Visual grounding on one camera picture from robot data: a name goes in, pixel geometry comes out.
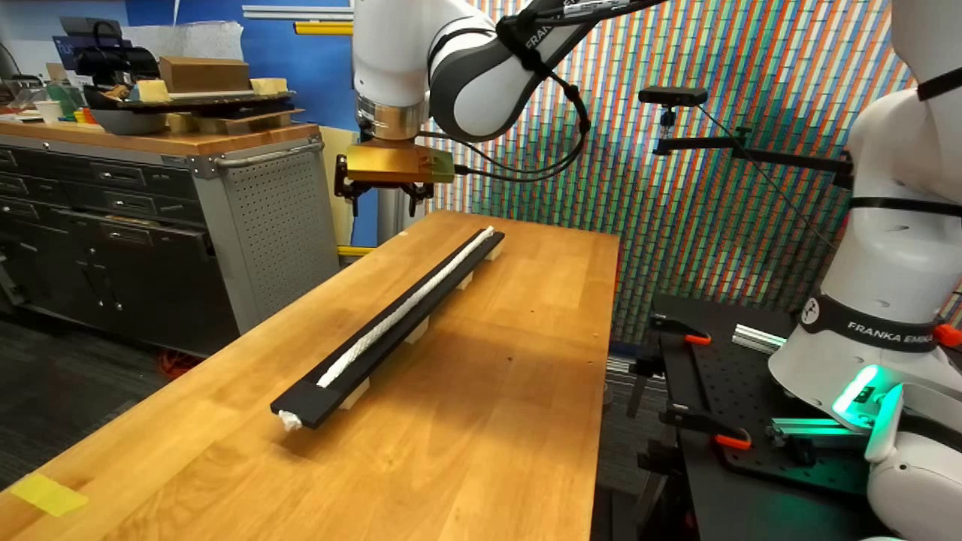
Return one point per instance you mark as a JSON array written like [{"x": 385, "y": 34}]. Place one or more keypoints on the black grooved rail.
[{"x": 349, "y": 364}]

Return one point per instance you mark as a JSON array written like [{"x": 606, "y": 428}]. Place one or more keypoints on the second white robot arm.
[{"x": 868, "y": 339}]

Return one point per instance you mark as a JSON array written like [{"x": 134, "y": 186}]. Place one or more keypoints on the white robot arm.
[{"x": 458, "y": 68}]

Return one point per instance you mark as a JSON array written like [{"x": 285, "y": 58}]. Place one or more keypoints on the black optical breadboard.
[{"x": 768, "y": 492}]

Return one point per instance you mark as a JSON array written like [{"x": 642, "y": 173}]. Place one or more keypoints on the grey metal tool cabinet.
[{"x": 174, "y": 240}]

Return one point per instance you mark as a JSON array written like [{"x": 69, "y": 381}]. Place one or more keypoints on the wooden blocks on cabinet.
[{"x": 146, "y": 95}]

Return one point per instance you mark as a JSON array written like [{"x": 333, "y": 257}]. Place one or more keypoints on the yellow tape patch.
[{"x": 47, "y": 493}]

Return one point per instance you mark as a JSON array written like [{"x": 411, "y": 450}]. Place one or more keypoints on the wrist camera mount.
[{"x": 404, "y": 165}]

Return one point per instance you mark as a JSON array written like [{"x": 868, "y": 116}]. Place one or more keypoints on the black camera on stand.
[{"x": 672, "y": 99}]

